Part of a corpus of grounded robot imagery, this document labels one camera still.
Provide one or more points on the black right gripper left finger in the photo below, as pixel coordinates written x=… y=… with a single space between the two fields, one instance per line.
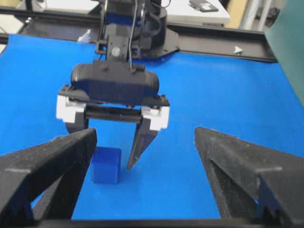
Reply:
x=44 y=181

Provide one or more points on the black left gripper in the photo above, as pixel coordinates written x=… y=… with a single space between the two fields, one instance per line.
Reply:
x=75 y=109

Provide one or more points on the small white paper scrap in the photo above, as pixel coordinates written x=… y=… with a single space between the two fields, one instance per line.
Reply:
x=238 y=51

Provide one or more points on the blue table mat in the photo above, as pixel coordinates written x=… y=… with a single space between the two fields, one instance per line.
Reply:
x=250 y=100

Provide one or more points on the green backdrop sheet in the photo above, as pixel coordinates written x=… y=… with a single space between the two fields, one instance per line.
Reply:
x=286 y=39

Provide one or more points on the black aluminium frame rail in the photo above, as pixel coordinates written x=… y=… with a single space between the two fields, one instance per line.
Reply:
x=186 y=39

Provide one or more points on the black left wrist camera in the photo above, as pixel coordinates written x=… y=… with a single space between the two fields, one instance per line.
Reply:
x=113 y=82

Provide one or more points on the blue block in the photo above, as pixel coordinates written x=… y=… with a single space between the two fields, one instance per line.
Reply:
x=105 y=165

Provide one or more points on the white office desk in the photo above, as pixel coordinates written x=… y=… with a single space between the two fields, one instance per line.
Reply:
x=178 y=11

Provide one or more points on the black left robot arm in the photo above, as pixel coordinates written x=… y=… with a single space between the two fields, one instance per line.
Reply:
x=127 y=29

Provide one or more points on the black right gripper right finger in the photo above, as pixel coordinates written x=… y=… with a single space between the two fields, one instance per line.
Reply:
x=252 y=181

